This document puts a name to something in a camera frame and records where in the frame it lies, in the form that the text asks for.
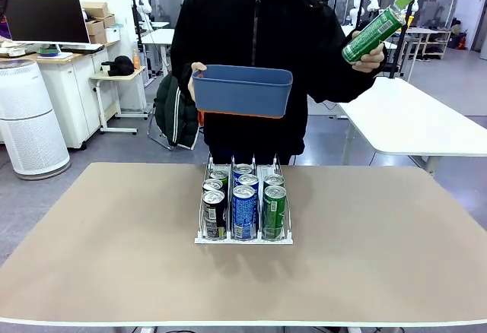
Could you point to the green cider can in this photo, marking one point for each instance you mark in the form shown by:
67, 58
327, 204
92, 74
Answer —
371, 34
274, 180
274, 215

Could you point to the blue Pocari can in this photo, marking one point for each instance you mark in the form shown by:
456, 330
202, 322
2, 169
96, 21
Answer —
243, 215
243, 168
248, 179

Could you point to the person's right forearm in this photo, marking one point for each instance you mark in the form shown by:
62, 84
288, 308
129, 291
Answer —
180, 63

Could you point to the person's left forearm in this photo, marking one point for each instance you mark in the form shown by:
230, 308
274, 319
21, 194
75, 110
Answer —
342, 89

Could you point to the person's left hand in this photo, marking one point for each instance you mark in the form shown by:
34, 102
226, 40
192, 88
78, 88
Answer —
371, 63

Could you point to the person's right hand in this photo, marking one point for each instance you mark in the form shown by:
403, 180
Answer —
191, 82

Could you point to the brown cardboard box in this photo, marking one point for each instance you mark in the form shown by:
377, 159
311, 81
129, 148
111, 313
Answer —
94, 28
109, 21
95, 9
98, 38

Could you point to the white workshop table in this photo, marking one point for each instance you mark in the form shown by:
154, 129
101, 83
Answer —
392, 45
160, 35

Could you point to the black tripod stand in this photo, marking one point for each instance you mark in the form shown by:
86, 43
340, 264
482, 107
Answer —
398, 51

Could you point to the wooden shelf table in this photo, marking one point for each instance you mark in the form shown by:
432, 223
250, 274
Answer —
445, 44

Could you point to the black computer monitor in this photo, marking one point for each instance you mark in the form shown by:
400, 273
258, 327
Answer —
45, 17

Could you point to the white storage box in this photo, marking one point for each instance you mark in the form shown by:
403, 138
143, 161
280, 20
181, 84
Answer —
113, 34

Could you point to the red object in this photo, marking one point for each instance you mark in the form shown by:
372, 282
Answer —
461, 41

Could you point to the black keyboard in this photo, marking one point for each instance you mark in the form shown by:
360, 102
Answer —
81, 48

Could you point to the green bowl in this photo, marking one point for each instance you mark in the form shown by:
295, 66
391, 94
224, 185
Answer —
48, 52

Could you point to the black cap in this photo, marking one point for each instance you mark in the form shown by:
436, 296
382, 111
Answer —
121, 65

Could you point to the orange bottle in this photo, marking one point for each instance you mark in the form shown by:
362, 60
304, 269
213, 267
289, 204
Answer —
136, 61

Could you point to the purple object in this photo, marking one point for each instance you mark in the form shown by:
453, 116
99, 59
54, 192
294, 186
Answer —
4, 29

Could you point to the white rolling side table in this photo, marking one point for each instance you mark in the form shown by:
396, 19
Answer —
121, 77

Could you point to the large white rounded table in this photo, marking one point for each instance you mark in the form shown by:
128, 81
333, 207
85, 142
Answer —
411, 116

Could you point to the white cabinet desk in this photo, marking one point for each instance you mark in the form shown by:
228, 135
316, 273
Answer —
80, 93

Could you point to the person in black jacket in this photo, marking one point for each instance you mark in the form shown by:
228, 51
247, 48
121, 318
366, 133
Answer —
247, 25

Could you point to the white air purifier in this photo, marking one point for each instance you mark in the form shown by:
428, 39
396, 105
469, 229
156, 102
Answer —
30, 120

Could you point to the black jacket white stripes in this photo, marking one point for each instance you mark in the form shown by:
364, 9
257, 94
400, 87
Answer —
171, 112

